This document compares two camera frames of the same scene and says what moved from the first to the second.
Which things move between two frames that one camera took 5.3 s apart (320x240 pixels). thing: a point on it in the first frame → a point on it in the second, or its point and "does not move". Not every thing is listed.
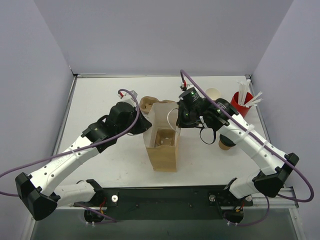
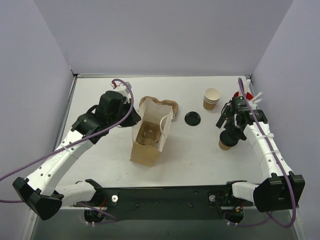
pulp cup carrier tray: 165,137 → 149,134
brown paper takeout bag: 165,115 → 150,133
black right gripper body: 181,116 → 226,114
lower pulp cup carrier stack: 146,103 does not move
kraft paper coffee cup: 223,147 does not move
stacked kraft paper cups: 213,93 does not move
